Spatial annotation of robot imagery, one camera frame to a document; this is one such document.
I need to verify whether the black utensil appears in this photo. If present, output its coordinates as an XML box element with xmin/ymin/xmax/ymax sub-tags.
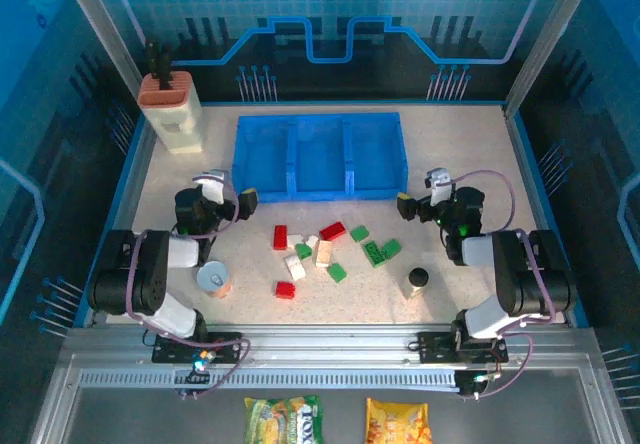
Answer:
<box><xmin>144</xmin><ymin>39</ymin><xmax>174</xmax><ymax>90</ymax></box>

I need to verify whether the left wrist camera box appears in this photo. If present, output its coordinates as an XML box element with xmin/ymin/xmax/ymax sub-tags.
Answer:
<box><xmin>192</xmin><ymin>168</ymin><xmax>227</xmax><ymax>205</ymax></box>

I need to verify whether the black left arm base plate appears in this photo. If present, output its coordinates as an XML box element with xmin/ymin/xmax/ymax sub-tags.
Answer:
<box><xmin>151</xmin><ymin>331</ymin><xmax>244</xmax><ymax>365</ymax></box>

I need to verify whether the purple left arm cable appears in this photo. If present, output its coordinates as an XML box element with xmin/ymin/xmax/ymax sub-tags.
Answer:
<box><xmin>123</xmin><ymin>172</ymin><xmax>251</xmax><ymax>400</ymax></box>

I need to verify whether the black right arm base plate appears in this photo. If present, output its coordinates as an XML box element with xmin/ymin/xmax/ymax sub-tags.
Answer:
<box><xmin>417</xmin><ymin>331</ymin><xmax>509</xmax><ymax>365</ymax></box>

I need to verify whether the green long studded lego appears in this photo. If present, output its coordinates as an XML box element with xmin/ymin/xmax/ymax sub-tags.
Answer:
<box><xmin>361</xmin><ymin>241</ymin><xmax>387</xmax><ymax>269</ymax></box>

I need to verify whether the blue three-compartment bin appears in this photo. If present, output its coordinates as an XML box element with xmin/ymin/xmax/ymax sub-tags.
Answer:
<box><xmin>230</xmin><ymin>112</ymin><xmax>410</xmax><ymax>204</ymax></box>

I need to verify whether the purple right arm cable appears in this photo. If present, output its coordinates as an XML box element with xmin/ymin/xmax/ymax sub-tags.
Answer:
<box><xmin>452</xmin><ymin>169</ymin><xmax>556</xmax><ymax>400</ymax></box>

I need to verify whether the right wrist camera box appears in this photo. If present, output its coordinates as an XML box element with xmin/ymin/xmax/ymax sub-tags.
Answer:
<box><xmin>423</xmin><ymin>167</ymin><xmax>457</xmax><ymax>205</ymax></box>

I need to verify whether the green snack bag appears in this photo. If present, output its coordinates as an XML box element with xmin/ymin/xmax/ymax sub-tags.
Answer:
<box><xmin>243</xmin><ymin>395</ymin><xmax>325</xmax><ymax>444</ymax></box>

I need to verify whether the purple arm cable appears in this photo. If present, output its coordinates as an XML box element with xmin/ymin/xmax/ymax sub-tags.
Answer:
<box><xmin>123</xmin><ymin>172</ymin><xmax>251</xmax><ymax>400</ymax></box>
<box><xmin>452</xmin><ymin>169</ymin><xmax>556</xmax><ymax>400</ymax></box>

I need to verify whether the tin can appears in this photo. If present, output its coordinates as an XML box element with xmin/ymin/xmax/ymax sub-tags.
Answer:
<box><xmin>195</xmin><ymin>260</ymin><xmax>233</xmax><ymax>300</ymax></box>

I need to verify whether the aluminium frame post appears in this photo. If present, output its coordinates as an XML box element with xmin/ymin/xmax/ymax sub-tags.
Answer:
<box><xmin>503</xmin><ymin>0</ymin><xmax>604</xmax><ymax>118</ymax></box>
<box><xmin>55</xmin><ymin>0</ymin><xmax>145</xmax><ymax>99</ymax></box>

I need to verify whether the black-capped small bottle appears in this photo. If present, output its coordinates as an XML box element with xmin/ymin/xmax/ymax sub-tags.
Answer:
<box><xmin>403</xmin><ymin>266</ymin><xmax>430</xmax><ymax>300</ymax></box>

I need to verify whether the slotted grey cable duct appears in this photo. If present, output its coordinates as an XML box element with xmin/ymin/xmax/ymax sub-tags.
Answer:
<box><xmin>79</xmin><ymin>368</ymin><xmax>461</xmax><ymax>391</ymax></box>

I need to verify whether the beige utensil holder block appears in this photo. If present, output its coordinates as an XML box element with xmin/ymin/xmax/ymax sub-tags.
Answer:
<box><xmin>137</xmin><ymin>70</ymin><xmax>205</xmax><ymax>155</ymax></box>

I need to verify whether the yellow snack bag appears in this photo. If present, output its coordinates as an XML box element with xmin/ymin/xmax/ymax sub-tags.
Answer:
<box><xmin>364</xmin><ymin>396</ymin><xmax>434</xmax><ymax>444</ymax></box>

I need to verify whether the white rounded lego brick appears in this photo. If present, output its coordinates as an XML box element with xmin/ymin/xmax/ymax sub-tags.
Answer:
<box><xmin>283</xmin><ymin>253</ymin><xmax>307</xmax><ymax>281</ymax></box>

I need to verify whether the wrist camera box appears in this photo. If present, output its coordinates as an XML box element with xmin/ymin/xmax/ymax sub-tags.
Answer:
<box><xmin>423</xmin><ymin>167</ymin><xmax>457</xmax><ymax>205</ymax></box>
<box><xmin>192</xmin><ymin>168</ymin><xmax>227</xmax><ymax>205</ymax></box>

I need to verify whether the cream long lego brick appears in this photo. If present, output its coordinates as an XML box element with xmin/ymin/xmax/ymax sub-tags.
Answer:
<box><xmin>314</xmin><ymin>239</ymin><xmax>334</xmax><ymax>269</ymax></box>

